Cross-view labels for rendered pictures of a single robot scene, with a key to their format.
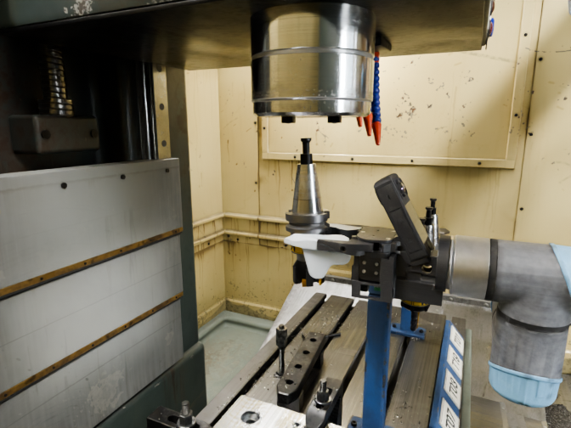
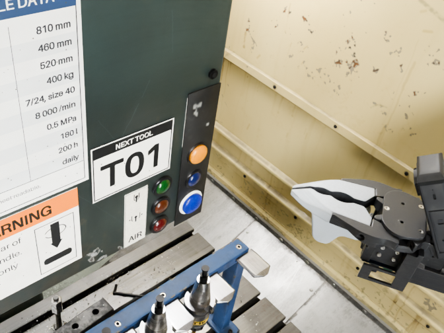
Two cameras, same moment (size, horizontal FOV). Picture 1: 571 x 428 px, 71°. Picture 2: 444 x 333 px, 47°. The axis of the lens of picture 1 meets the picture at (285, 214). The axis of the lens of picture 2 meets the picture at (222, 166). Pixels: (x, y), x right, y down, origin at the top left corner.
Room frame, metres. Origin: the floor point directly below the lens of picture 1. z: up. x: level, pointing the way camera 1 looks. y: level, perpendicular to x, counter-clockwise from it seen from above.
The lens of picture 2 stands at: (0.31, -0.50, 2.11)
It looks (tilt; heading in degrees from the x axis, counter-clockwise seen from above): 40 degrees down; 16
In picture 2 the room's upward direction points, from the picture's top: 10 degrees clockwise
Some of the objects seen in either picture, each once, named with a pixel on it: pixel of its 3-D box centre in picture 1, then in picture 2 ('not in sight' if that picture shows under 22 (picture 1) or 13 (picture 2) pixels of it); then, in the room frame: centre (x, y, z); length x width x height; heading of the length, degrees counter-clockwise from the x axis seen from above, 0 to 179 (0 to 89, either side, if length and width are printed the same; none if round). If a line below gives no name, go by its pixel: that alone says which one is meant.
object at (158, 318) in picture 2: (425, 239); (157, 318); (0.80, -0.29, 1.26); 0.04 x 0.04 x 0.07
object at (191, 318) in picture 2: not in sight; (178, 317); (0.85, -0.31, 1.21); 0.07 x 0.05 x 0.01; 65
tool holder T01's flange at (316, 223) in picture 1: (308, 220); not in sight; (0.56, -0.03, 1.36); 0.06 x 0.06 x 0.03
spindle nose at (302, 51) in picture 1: (312, 70); not in sight; (0.56, -0.03, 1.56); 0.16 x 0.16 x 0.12
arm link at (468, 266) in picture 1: (466, 265); not in sight; (0.48, -0.22, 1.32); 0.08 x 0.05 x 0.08; 156
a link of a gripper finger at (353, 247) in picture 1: (351, 244); not in sight; (0.50, -0.09, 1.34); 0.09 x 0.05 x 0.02; 80
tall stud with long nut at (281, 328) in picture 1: (281, 349); (57, 312); (0.87, 0.01, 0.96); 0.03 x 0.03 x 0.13
